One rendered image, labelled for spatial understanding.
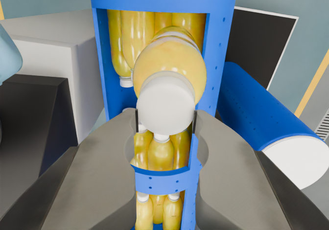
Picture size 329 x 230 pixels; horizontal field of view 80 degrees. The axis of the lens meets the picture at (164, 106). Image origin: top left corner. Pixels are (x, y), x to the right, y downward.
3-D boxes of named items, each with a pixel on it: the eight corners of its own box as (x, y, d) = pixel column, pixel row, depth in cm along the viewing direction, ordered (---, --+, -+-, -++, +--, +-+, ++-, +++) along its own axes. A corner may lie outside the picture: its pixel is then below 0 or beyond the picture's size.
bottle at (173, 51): (163, 15, 29) (143, 30, 12) (204, 39, 30) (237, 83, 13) (143, 58, 32) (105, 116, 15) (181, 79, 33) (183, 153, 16)
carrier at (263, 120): (203, 96, 156) (239, 97, 156) (241, 191, 79) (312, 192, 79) (207, 60, 142) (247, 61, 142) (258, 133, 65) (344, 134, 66)
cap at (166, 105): (154, 64, 13) (151, 72, 12) (203, 90, 14) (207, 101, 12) (131, 108, 15) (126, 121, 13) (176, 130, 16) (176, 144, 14)
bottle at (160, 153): (169, 199, 55) (172, 146, 46) (145, 194, 56) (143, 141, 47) (174, 179, 61) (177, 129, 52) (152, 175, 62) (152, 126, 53)
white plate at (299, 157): (244, 193, 78) (243, 191, 79) (314, 194, 78) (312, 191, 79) (261, 136, 64) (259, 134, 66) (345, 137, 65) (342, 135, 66)
